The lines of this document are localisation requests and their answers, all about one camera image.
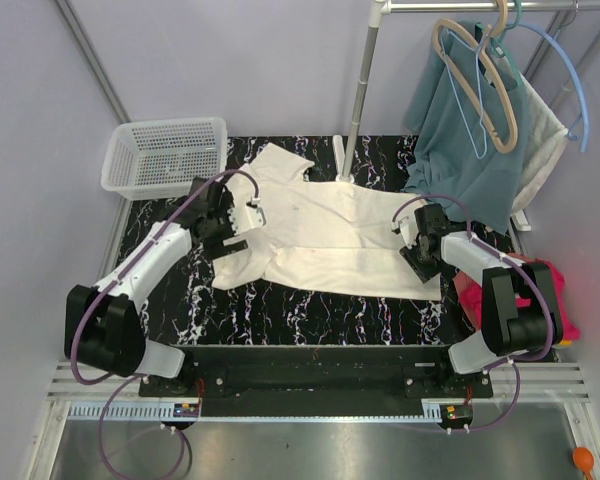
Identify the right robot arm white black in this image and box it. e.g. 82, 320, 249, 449
392, 200, 564, 397

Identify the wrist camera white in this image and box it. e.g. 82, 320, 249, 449
227, 197, 267, 235
391, 215, 419, 248

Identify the green clothes hanger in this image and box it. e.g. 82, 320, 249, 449
489, 0, 524, 84

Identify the metal clothes rack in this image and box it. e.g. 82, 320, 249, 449
332, 0, 600, 232

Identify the white grey towel hanging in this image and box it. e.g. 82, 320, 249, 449
512, 77, 568, 214

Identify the orange ball object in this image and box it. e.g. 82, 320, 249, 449
572, 447, 595, 480

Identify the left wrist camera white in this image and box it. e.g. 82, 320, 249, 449
227, 197, 267, 235

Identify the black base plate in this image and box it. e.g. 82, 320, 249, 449
139, 345, 493, 399

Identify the teal t shirt hanging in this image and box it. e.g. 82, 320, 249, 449
403, 20, 531, 237

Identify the aluminium frame rail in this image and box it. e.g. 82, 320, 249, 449
47, 361, 140, 399

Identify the white perforated plastic basket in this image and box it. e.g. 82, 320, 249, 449
100, 117, 228, 201

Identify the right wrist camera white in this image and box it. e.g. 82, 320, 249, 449
391, 215, 419, 248

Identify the pink red t shirt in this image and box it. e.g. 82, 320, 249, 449
453, 259, 581, 341

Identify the cream white t shirt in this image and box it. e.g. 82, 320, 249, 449
212, 144, 441, 301

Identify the light blue thick hanger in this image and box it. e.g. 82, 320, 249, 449
518, 22, 590, 153

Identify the beige clothes hanger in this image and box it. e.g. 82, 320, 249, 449
432, 1, 518, 154

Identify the thin blue wire hanger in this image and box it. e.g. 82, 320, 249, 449
432, 18, 518, 159

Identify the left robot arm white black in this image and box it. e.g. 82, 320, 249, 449
64, 171, 266, 396

